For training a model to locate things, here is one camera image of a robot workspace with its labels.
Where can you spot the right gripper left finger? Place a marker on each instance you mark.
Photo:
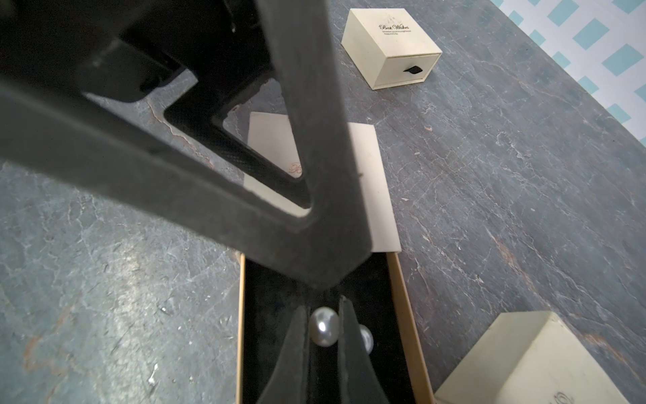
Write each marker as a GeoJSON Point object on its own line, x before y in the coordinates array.
{"type": "Point", "coordinates": [289, 380]}

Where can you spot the white pearl earring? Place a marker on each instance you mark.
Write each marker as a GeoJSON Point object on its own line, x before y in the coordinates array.
{"type": "Point", "coordinates": [324, 327]}
{"type": "Point", "coordinates": [367, 336]}

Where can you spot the cream tan-drawer jewelry box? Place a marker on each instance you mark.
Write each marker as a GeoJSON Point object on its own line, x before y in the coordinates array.
{"type": "Point", "coordinates": [376, 288]}

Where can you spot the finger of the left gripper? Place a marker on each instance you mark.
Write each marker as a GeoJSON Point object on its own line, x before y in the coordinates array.
{"type": "Point", "coordinates": [79, 142]}

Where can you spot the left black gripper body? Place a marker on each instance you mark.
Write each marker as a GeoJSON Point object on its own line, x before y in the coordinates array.
{"type": "Point", "coordinates": [125, 50]}

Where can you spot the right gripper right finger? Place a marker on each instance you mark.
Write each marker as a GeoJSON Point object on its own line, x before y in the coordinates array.
{"type": "Point", "coordinates": [358, 382]}

